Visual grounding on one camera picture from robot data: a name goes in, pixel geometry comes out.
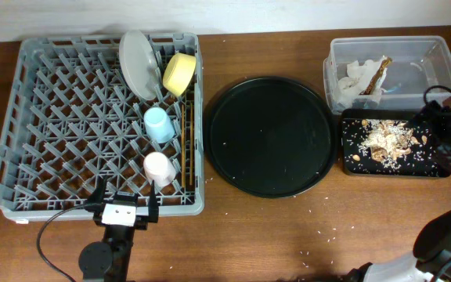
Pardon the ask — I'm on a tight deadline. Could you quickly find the light blue cup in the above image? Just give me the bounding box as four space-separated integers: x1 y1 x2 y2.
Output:
143 107 175 143

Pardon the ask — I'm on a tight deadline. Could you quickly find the pink cup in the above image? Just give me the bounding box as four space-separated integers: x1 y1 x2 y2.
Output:
143 152 176 188

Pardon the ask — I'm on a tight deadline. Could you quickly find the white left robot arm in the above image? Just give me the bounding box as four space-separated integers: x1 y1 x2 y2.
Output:
36 177 159 281

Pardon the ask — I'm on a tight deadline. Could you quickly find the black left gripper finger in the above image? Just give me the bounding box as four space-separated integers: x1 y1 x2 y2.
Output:
88 176 106 208
147 181 159 223

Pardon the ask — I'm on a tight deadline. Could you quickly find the crumpled white paper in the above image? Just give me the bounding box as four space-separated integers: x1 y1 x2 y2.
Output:
333 56 388 108

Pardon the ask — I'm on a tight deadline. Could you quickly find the rectangular black tray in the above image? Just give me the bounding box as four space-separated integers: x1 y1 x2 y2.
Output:
341 109 451 178

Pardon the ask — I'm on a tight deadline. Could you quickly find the grey dishwasher rack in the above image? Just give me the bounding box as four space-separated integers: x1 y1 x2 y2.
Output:
0 34 205 224

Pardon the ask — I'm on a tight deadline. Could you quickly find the round black tray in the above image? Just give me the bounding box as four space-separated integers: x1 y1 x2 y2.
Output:
204 77 337 198

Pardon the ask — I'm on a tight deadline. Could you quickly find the clear plastic bin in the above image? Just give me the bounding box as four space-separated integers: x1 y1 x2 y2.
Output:
323 35 451 114

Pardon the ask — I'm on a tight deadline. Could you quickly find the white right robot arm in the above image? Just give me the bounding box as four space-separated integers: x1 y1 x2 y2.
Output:
297 100 451 281

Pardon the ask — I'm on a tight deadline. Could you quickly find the yellow bowl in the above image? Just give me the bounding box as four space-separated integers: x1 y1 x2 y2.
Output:
162 52 197 97

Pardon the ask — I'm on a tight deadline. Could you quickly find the food scraps pile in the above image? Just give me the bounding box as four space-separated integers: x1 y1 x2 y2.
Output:
350 119 431 171

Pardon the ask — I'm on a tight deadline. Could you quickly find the pale green plate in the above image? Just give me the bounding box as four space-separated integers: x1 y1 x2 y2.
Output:
119 30 160 100

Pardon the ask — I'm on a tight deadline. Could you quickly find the brown snack wrapper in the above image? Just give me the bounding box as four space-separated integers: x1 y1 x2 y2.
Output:
360 57 392 96

